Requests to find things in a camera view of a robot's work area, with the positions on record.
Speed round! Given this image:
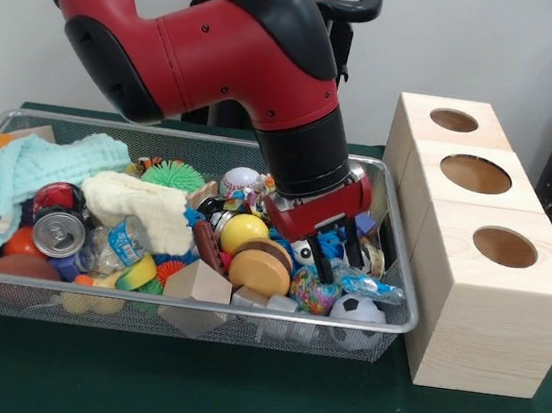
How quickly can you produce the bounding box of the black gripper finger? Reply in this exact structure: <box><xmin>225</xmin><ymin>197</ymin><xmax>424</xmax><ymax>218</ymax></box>
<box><xmin>304</xmin><ymin>230</ymin><xmax>340</xmax><ymax>285</ymax></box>
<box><xmin>341</xmin><ymin>214</ymin><xmax>371</xmax><ymax>272</ymax></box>

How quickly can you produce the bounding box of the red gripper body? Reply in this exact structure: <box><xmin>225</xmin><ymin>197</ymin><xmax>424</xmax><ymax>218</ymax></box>
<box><xmin>259</xmin><ymin>164</ymin><xmax>376</xmax><ymax>253</ymax></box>

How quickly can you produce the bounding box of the blue white plastic packet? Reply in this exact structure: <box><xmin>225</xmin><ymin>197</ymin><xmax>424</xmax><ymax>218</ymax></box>
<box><xmin>332</xmin><ymin>266</ymin><xmax>408</xmax><ymax>308</ymax></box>

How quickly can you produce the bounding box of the wooden box with three holes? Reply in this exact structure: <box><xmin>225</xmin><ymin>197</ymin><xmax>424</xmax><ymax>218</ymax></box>
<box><xmin>355</xmin><ymin>90</ymin><xmax>552</xmax><ymax>403</ymax></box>

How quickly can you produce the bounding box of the clear mesh bin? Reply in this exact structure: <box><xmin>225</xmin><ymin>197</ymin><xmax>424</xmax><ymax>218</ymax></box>
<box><xmin>0</xmin><ymin>106</ymin><xmax>438</xmax><ymax>369</ymax></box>

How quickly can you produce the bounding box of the purple toy block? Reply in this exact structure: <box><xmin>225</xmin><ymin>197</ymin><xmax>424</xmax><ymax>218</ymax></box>
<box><xmin>352</xmin><ymin>210</ymin><xmax>378</xmax><ymax>241</ymax></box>

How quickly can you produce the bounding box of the toy burger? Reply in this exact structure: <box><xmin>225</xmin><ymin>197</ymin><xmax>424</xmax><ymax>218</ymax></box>
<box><xmin>225</xmin><ymin>235</ymin><xmax>298</xmax><ymax>300</ymax></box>

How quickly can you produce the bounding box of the yellow ball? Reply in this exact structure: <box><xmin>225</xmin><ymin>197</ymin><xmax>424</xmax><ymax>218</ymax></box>
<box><xmin>218</xmin><ymin>211</ymin><xmax>274</xmax><ymax>261</ymax></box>

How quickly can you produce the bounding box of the plain wooden block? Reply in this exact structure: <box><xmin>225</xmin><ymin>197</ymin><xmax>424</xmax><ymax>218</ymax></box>
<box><xmin>155</xmin><ymin>255</ymin><xmax>238</xmax><ymax>343</ymax></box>

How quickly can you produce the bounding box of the cream knitted cloth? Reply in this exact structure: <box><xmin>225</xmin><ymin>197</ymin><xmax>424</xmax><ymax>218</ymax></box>
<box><xmin>73</xmin><ymin>167</ymin><xmax>204</xmax><ymax>261</ymax></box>

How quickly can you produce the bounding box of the dark green tablecloth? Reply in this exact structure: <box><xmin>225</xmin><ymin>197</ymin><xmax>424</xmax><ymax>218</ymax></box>
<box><xmin>0</xmin><ymin>97</ymin><xmax>552</xmax><ymax>413</ymax></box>

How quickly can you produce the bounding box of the silver-topped soda can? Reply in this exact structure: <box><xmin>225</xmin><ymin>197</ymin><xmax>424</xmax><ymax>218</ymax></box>
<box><xmin>28</xmin><ymin>205</ymin><xmax>90</xmax><ymax>262</ymax></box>

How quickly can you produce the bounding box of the mint green knitted cloth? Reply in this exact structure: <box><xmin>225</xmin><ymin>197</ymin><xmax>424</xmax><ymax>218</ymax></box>
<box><xmin>0</xmin><ymin>121</ymin><xmax>134</xmax><ymax>269</ymax></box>

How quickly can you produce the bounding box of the colourful knotted rope toy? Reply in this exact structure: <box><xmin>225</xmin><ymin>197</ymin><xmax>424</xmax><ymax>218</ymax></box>
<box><xmin>222</xmin><ymin>169</ymin><xmax>281</xmax><ymax>217</ymax></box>

